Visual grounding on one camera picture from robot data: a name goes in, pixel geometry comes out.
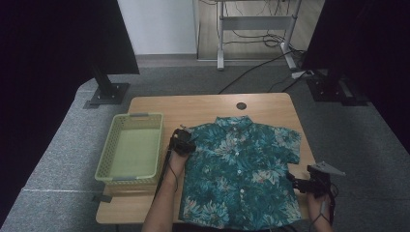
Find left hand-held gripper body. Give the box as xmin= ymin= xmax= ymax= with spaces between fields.
xmin=168 ymin=128 xmax=197 ymax=158

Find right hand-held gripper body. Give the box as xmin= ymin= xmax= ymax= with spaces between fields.
xmin=306 ymin=160 xmax=346 ymax=198

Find teal floral shirt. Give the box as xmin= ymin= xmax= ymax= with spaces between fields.
xmin=178 ymin=115 xmax=304 ymax=231

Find person's left hand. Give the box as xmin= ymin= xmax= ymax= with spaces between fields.
xmin=169 ymin=151 xmax=191 ymax=170

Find person's right hand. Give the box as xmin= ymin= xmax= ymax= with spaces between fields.
xmin=306 ymin=191 xmax=334 ymax=213

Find green plastic basket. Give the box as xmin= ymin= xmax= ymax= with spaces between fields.
xmin=94 ymin=112 xmax=164 ymax=189

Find black metal stand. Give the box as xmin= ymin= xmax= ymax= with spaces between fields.
xmin=84 ymin=62 xmax=132 ymax=109
xmin=306 ymin=68 xmax=369 ymax=107

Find white power strip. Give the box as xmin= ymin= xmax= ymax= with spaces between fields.
xmin=290 ymin=70 xmax=313 ymax=80

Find black curtain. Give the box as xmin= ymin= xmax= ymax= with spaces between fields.
xmin=301 ymin=0 xmax=410 ymax=153
xmin=0 ymin=0 xmax=140 ymax=226

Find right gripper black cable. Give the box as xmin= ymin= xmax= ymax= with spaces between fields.
xmin=308 ymin=183 xmax=339 ymax=227

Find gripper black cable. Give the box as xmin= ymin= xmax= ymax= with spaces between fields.
xmin=308 ymin=183 xmax=339 ymax=227
xmin=153 ymin=146 xmax=179 ymax=199

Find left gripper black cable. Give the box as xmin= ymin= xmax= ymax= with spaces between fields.
xmin=153 ymin=146 xmax=179 ymax=199

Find dark table edge bracket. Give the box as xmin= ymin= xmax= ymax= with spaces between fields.
xmin=92 ymin=193 xmax=113 ymax=204

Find long black floor cable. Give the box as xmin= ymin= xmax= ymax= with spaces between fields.
xmin=218 ymin=47 xmax=299 ymax=96

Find tangled black cables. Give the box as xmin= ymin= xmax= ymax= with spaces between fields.
xmin=221 ymin=28 xmax=306 ymax=53

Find white metal frame desk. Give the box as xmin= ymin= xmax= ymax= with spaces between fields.
xmin=192 ymin=0 xmax=304 ymax=72

